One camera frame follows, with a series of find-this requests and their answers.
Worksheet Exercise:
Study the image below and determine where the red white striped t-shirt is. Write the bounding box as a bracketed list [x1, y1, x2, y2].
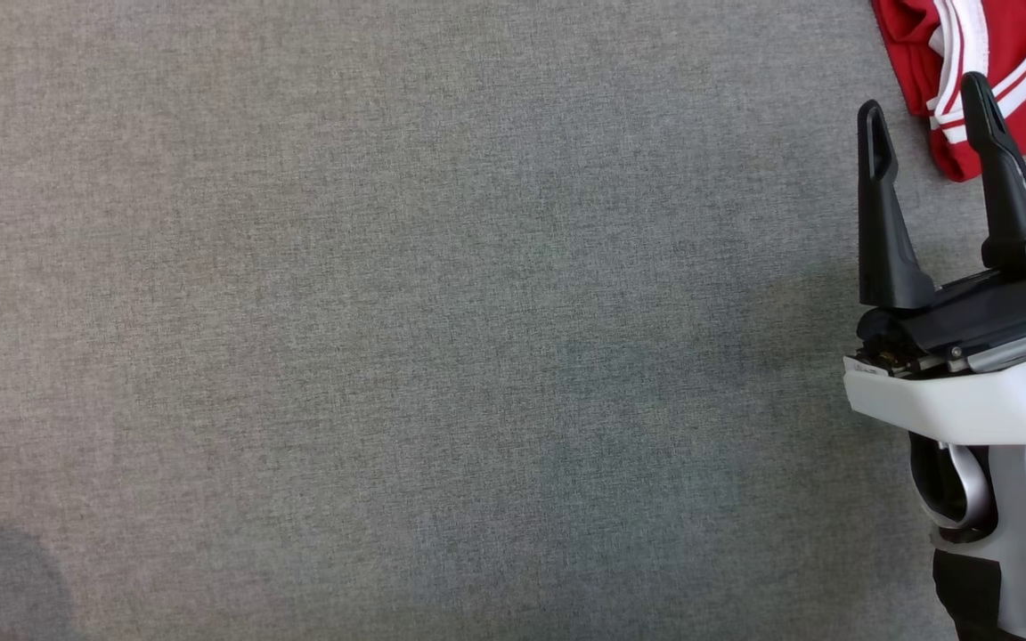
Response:
[871, 0, 1026, 183]

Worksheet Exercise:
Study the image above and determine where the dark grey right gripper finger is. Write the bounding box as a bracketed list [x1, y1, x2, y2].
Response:
[856, 100, 937, 310]
[960, 71, 1026, 275]

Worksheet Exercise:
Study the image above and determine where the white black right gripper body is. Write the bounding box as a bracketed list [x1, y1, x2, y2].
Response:
[843, 254, 1026, 446]

